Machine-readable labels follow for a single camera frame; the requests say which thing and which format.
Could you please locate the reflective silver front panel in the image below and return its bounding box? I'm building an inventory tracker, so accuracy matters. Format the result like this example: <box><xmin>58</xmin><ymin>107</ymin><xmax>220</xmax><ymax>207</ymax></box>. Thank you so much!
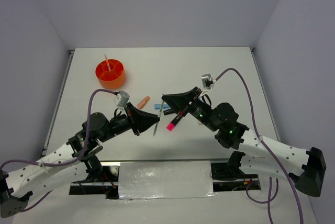
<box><xmin>118</xmin><ymin>161</ymin><xmax>215</xmax><ymax>199</ymax></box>

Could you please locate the green clear pen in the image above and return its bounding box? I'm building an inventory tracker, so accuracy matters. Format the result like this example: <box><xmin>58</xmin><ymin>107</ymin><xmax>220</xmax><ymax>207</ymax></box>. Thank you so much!
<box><xmin>152</xmin><ymin>93</ymin><xmax>165</xmax><ymax>137</ymax></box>

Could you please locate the orange translucent pen cap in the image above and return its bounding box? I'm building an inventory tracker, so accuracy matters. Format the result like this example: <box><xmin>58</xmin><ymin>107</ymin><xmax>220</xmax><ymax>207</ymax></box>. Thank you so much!
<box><xmin>137</xmin><ymin>96</ymin><xmax>150</xmax><ymax>109</ymax></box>

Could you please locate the blue translucent pen cap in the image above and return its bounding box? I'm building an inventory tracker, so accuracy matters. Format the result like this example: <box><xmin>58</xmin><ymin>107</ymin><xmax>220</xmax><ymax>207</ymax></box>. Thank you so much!
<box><xmin>154</xmin><ymin>104</ymin><xmax>170</xmax><ymax>110</ymax></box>

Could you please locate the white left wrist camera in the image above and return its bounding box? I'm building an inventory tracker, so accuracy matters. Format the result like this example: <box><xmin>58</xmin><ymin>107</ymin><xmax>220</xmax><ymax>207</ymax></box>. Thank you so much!
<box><xmin>114</xmin><ymin>91</ymin><xmax>130</xmax><ymax>110</ymax></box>

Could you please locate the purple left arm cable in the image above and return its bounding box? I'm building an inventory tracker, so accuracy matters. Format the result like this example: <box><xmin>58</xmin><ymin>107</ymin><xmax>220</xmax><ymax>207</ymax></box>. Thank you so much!
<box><xmin>0</xmin><ymin>89</ymin><xmax>118</xmax><ymax>213</ymax></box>

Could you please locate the black highlighter pink cap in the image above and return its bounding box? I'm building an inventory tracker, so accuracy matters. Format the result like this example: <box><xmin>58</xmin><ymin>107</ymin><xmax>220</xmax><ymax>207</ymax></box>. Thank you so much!
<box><xmin>166</xmin><ymin>106</ymin><xmax>188</xmax><ymax>131</ymax></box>

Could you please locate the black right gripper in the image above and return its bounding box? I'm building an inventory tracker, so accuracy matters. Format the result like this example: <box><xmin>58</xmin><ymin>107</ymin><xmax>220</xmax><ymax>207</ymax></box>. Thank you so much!
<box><xmin>161</xmin><ymin>86</ymin><xmax>219</xmax><ymax>131</ymax></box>

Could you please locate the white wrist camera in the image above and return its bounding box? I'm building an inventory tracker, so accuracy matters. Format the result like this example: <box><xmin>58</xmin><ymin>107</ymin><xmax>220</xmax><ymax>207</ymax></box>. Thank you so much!
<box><xmin>114</xmin><ymin>91</ymin><xmax>130</xmax><ymax>110</ymax></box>
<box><xmin>200</xmin><ymin>74</ymin><xmax>216</xmax><ymax>97</ymax></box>

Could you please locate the black highlighter orange cap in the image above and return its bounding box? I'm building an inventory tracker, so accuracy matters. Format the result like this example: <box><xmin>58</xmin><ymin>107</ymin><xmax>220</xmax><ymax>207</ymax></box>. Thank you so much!
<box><xmin>163</xmin><ymin>108</ymin><xmax>175</xmax><ymax>116</ymax></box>

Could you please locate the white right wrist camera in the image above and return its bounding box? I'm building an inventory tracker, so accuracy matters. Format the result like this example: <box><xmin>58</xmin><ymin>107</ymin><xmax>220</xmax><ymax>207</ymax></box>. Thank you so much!
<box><xmin>200</xmin><ymin>74</ymin><xmax>216</xmax><ymax>97</ymax></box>

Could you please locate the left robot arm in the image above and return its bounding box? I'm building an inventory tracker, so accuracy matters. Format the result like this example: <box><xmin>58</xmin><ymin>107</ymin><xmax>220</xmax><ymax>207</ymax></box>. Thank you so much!
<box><xmin>1</xmin><ymin>103</ymin><xmax>160</xmax><ymax>218</ymax></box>

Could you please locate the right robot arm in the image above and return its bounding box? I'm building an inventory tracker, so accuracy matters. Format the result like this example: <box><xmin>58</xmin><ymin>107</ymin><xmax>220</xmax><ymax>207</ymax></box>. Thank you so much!
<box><xmin>162</xmin><ymin>87</ymin><xmax>326</xmax><ymax>197</ymax></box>

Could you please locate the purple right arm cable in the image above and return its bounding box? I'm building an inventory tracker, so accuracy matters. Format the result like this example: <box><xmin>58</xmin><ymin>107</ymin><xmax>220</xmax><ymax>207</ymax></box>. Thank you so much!
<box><xmin>214</xmin><ymin>68</ymin><xmax>304</xmax><ymax>224</ymax></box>

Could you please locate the orange round divided container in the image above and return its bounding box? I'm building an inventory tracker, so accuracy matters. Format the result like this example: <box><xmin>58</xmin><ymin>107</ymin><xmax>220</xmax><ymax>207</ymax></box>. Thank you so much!
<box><xmin>95</xmin><ymin>59</ymin><xmax>126</xmax><ymax>89</ymax></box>

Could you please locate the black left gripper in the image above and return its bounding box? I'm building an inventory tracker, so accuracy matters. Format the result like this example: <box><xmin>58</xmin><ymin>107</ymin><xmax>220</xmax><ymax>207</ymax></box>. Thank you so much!
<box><xmin>99</xmin><ymin>102</ymin><xmax>160</xmax><ymax>142</ymax></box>

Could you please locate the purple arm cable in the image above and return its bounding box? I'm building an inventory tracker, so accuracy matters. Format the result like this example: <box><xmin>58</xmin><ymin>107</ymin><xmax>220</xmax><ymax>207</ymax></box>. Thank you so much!
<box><xmin>214</xmin><ymin>68</ymin><xmax>304</xmax><ymax>224</ymax></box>
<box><xmin>0</xmin><ymin>89</ymin><xmax>118</xmax><ymax>213</ymax></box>

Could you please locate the orange slim pen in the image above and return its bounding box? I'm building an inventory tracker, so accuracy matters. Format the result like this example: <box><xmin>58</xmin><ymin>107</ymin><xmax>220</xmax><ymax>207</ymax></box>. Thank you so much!
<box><xmin>104</xmin><ymin>54</ymin><xmax>111</xmax><ymax>71</ymax></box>

